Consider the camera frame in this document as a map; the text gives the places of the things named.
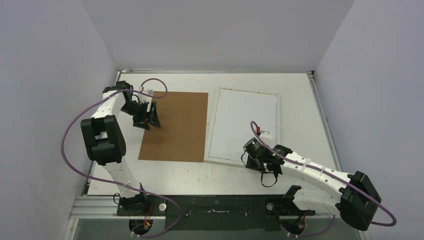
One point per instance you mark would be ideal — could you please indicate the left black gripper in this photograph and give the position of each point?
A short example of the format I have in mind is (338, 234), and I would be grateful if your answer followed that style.
(142, 122)

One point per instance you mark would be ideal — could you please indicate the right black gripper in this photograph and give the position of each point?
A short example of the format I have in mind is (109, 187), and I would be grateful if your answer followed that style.
(265, 166)

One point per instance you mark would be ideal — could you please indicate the brown backing board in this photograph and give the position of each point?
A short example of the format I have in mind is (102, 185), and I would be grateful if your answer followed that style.
(182, 135)

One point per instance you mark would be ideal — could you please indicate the sunset landscape photo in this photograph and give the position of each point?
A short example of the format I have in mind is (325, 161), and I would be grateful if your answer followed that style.
(243, 126)

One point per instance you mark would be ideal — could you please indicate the white picture frame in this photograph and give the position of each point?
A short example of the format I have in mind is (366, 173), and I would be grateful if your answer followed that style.
(212, 132)

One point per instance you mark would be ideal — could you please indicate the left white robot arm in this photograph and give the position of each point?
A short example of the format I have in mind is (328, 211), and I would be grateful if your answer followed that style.
(105, 143)

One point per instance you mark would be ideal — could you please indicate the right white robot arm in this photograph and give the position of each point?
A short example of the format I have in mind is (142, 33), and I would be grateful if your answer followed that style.
(349, 196)

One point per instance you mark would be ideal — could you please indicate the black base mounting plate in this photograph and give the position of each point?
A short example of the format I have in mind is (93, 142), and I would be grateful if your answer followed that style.
(219, 222)

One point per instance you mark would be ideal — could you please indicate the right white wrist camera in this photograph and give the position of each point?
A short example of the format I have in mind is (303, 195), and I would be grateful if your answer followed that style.
(263, 133)

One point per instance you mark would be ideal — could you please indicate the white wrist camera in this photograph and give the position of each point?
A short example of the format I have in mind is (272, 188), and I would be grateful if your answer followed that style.
(146, 94)
(263, 133)

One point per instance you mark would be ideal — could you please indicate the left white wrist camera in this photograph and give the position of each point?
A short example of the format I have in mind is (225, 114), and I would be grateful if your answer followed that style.
(146, 94)

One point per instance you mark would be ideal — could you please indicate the aluminium front rail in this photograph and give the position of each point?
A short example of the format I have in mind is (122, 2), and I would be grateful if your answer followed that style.
(92, 207)

